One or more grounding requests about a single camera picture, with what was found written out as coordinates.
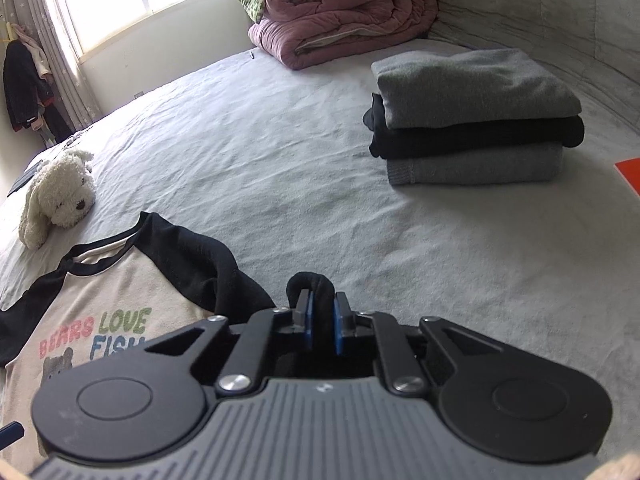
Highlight black and cream raglan sweatshirt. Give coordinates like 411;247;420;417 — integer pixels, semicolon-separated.
0;211;346;476

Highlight dark clothes hanging on rack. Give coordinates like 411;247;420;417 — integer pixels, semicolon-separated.
2;40;72;143

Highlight grey bed sheet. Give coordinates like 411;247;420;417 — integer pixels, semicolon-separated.
1;50;639;457

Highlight black folded garment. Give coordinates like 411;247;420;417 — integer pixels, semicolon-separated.
362;93;585;159

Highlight white plush dog toy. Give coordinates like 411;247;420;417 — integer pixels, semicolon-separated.
18;150;96;250

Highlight bottom grey folded garment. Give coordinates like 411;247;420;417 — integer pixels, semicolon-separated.
386;143;563;186

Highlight grey folded garment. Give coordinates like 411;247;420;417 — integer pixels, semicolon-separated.
386;143;563;186
371;49;582;129

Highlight top grey folded garment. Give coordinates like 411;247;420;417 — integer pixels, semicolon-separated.
371;49;582;129

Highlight orange red object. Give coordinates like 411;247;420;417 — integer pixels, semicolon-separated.
615;157;640;194

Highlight pink folded quilt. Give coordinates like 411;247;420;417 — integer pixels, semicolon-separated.
248;0;438;70

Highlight grey padded headboard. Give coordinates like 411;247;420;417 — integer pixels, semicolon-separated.
432;0;639;129

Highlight grey dotted curtain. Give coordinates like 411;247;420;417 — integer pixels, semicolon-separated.
1;0;103;130

